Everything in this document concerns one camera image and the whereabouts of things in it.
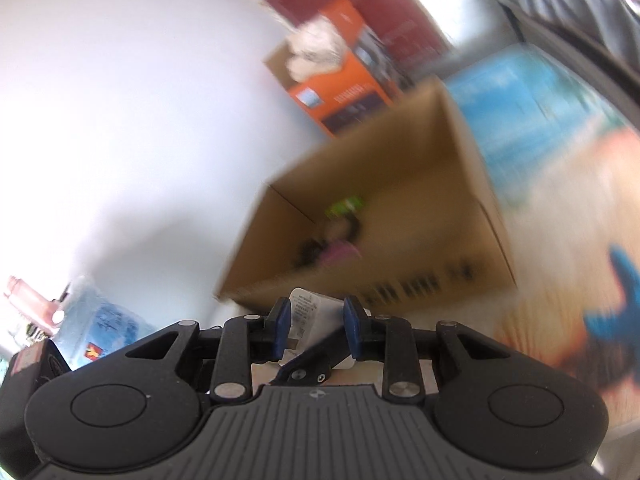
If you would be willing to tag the pink bottle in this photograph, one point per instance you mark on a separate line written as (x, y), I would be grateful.
(30, 300)

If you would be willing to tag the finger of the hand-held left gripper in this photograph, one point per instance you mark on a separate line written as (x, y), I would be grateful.
(310, 370)

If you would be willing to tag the green glue stick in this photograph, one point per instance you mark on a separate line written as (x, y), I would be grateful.
(347, 206)

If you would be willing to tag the purple plastic lid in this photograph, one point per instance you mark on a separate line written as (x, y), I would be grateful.
(340, 252)

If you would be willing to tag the white charger plug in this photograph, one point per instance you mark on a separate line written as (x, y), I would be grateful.
(317, 310)

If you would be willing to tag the orange cardboard box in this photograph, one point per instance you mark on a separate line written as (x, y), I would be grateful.
(345, 90)

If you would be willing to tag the beige crumpled cloth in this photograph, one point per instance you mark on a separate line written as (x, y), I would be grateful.
(315, 47)

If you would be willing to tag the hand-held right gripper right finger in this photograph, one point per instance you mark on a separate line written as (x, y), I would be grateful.
(351, 327)

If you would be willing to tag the blue water jug in bag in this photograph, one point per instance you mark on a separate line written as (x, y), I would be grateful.
(110, 320)

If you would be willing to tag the brown cardboard box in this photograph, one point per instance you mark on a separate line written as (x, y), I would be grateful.
(400, 160)

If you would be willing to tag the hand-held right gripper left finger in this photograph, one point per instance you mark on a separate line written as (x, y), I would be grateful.
(282, 325)

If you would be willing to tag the black tape roll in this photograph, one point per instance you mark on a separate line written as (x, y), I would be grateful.
(357, 227)

